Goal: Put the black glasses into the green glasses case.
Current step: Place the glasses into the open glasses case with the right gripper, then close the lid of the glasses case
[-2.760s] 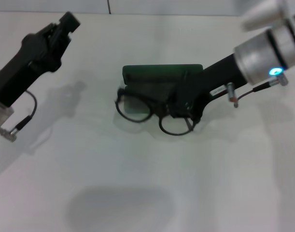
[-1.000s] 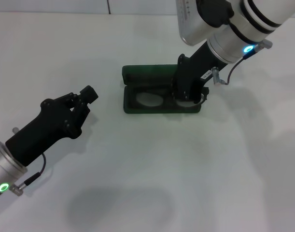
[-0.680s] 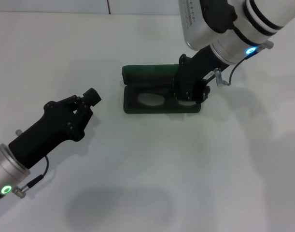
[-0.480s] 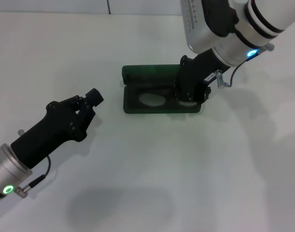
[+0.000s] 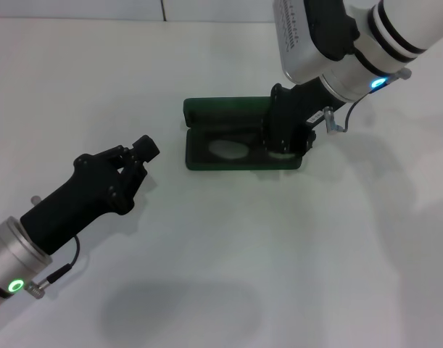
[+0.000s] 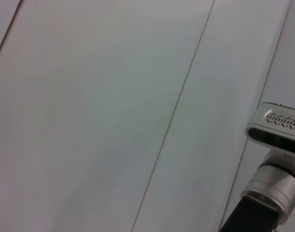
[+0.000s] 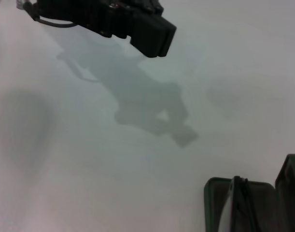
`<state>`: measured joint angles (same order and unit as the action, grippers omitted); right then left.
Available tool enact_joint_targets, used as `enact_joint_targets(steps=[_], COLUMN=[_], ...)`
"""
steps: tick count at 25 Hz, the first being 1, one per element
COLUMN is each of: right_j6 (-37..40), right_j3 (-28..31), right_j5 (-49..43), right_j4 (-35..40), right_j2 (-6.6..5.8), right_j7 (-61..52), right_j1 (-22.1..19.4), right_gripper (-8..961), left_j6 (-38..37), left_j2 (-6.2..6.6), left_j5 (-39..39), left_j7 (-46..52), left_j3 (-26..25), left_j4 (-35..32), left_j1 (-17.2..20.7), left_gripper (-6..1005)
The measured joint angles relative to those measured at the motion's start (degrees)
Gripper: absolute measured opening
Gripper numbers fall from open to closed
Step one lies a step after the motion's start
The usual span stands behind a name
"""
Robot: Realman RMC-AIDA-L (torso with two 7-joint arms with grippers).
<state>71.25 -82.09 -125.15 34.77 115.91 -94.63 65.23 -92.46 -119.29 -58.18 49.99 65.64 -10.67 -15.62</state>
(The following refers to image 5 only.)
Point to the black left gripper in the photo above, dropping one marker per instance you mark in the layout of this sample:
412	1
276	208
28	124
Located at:
76	203

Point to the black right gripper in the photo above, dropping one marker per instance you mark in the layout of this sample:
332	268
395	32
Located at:
301	105

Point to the green glasses case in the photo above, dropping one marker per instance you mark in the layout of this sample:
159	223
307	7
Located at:
224	108

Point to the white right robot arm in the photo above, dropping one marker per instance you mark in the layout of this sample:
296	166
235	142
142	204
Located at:
406	25

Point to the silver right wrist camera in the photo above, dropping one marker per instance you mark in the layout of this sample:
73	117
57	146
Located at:
297	43

